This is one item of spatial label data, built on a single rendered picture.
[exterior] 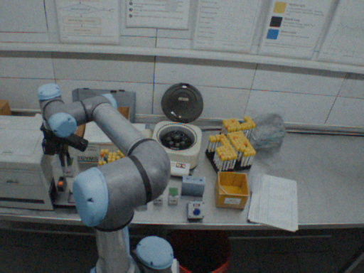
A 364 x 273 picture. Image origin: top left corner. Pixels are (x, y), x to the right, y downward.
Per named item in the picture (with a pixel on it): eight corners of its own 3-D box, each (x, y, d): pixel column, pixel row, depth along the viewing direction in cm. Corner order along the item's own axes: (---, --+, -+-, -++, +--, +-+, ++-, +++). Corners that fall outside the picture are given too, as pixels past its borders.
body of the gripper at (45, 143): (49, 142, 122) (44, 117, 115) (71, 143, 123) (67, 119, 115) (44, 156, 117) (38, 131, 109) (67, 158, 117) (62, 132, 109)
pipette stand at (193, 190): (180, 198, 149) (182, 184, 143) (180, 187, 154) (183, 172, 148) (202, 200, 149) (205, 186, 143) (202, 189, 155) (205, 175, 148)
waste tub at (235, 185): (215, 207, 147) (219, 193, 140) (214, 185, 157) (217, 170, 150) (244, 210, 147) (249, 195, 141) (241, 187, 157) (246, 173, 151)
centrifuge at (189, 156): (146, 173, 159) (146, 155, 151) (156, 134, 181) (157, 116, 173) (195, 180, 158) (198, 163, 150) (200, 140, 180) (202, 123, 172)
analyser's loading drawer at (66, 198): (45, 205, 137) (43, 197, 133) (49, 193, 142) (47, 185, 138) (92, 208, 138) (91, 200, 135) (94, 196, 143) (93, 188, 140)
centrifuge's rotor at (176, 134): (158, 154, 162) (158, 143, 157) (163, 134, 173) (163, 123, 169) (189, 158, 161) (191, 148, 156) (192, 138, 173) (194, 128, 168)
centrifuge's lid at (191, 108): (162, 81, 161) (165, 75, 168) (158, 125, 175) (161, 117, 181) (206, 87, 160) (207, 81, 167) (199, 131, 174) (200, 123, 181)
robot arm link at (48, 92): (39, 98, 97) (33, 84, 102) (45, 126, 105) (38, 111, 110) (64, 91, 101) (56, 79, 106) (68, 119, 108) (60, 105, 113)
